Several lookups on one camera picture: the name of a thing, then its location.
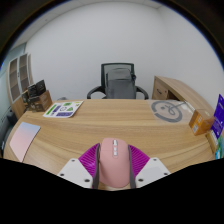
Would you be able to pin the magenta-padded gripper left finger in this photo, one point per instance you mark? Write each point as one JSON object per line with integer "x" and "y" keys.
{"x": 74, "y": 171}

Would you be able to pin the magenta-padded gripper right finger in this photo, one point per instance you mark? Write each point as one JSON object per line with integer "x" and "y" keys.
{"x": 153, "y": 171}

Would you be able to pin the pink computer mouse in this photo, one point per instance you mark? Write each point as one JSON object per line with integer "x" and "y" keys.
{"x": 114, "y": 166}

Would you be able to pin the pink-blue gradient mouse pad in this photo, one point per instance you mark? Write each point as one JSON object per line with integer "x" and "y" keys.
{"x": 23, "y": 140}

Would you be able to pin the white sheet with green-purple prints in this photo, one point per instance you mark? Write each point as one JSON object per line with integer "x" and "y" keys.
{"x": 62, "y": 109}

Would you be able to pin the orange cardboard box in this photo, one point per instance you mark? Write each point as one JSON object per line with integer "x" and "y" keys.
{"x": 200, "y": 123}

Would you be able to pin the teal box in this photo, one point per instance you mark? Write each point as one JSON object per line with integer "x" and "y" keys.
{"x": 220, "y": 148}

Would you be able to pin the tall brown coffee box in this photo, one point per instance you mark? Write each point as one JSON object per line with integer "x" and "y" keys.
{"x": 45, "y": 101}

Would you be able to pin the black leather chair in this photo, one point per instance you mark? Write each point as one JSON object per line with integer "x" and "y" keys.
{"x": 6, "y": 130}

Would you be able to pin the purple box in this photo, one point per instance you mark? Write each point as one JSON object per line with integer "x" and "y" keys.
{"x": 219, "y": 116}

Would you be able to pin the wooden side desk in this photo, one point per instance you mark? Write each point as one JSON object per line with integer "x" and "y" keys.
{"x": 176, "y": 88}

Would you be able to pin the grey backpack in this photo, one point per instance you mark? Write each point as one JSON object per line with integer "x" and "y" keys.
{"x": 120, "y": 84}

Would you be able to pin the black mesh office chair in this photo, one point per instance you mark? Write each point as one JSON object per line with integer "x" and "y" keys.
{"x": 103, "y": 71}

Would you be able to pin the wooden shelf unit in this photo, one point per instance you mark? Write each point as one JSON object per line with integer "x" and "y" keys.
{"x": 18, "y": 80}

